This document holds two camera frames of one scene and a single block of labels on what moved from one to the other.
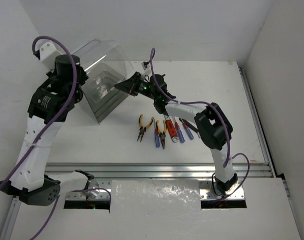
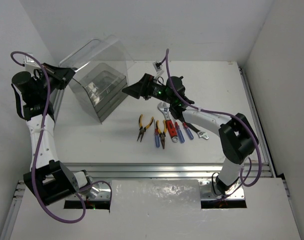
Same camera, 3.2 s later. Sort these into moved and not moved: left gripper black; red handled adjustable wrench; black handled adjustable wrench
Moved: left gripper black
Not moved: red handled adjustable wrench; black handled adjustable wrench
